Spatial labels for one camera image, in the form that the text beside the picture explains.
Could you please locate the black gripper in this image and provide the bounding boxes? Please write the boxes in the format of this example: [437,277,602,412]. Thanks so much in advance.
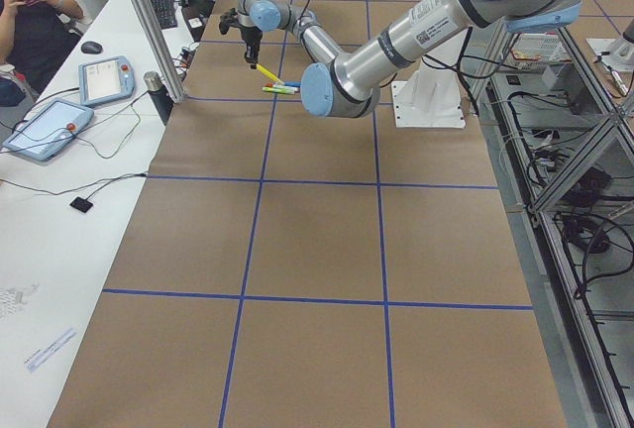
[241,27,262,64]

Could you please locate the yellow highlighter pen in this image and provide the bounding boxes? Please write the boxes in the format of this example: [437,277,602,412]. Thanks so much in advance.
[256,63,284,85]

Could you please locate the green highlighter pen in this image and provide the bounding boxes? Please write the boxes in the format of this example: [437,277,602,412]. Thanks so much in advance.
[262,87,296,95]

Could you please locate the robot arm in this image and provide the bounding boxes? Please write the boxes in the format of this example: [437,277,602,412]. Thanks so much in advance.
[237,0,581,119]

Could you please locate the dark metal bottle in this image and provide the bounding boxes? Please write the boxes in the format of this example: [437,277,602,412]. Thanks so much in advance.
[143,70,173,126]

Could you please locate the black keyboard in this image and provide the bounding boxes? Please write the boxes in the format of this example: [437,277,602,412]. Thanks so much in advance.
[150,0,177,30]

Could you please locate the teach pendant far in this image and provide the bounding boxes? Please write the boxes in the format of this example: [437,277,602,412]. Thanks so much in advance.
[78,55,136,107]

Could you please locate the teach pendant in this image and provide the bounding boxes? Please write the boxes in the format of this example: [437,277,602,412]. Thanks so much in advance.
[2,99,94,162]
[78,55,136,107]

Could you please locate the black computer mouse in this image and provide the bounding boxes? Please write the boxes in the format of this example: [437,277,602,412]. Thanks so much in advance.
[80,41,103,54]

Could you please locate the teach pendant near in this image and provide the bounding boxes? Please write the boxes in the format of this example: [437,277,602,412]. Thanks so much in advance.
[2,99,94,162]

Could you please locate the brown paper table cover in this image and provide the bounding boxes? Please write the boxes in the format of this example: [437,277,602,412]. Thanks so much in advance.
[50,24,566,427]

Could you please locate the seated person black shirt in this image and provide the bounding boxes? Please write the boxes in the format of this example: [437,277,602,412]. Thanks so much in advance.
[1,0,84,95]

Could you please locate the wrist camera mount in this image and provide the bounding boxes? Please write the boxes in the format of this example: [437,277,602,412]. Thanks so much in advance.
[218,8,240,36]

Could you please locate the aluminium frame post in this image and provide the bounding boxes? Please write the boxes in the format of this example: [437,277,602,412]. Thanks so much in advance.
[131,0,185,103]

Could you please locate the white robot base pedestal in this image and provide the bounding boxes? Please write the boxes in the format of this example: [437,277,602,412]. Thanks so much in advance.
[390,63,466,129]

